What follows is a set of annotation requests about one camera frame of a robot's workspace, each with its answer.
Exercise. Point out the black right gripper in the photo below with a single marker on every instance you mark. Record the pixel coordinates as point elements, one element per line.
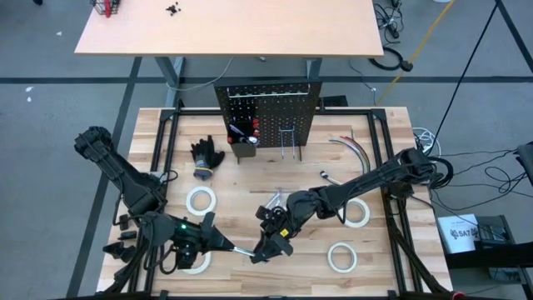
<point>277,223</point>

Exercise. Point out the white masking tape roll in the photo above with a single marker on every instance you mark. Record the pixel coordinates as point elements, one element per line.
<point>204,266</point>
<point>332,258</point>
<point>190,202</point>
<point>363,216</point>

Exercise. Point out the white printed manual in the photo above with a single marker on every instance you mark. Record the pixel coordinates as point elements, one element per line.
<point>456,233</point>

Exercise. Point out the black side cart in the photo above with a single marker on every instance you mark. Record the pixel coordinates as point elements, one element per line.
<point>499,258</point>

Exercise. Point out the pile of black screws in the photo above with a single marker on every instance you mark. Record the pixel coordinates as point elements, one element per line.
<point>172,8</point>

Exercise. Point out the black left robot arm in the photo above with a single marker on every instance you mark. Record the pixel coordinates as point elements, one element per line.
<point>133,187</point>

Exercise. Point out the red tool in basket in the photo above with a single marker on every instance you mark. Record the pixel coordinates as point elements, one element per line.
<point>108,8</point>

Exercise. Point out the light wood desk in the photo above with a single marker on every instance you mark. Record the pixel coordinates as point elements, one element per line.
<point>229,25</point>

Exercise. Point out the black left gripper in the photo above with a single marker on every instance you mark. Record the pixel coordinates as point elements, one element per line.
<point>189,241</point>

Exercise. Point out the black plastic tool cup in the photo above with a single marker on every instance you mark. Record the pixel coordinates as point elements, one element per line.
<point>241,150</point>

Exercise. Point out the red emergency stop button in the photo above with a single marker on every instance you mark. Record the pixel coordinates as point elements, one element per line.
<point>458,296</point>

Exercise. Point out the grey black work glove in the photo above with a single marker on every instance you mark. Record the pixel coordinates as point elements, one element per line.
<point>206,154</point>

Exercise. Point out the black electronic device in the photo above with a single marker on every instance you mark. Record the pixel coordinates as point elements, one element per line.
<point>493,231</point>

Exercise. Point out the black aluminium table frame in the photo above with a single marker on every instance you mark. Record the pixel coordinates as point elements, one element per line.
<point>354,111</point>

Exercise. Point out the small black printed part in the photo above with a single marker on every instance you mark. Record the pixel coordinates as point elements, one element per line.
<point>121,252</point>
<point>123,221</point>
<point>127,236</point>

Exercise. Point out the black metal pegboard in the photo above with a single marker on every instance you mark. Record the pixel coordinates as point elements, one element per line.
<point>270,116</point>

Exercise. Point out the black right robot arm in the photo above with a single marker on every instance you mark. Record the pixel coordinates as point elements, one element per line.
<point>366,179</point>

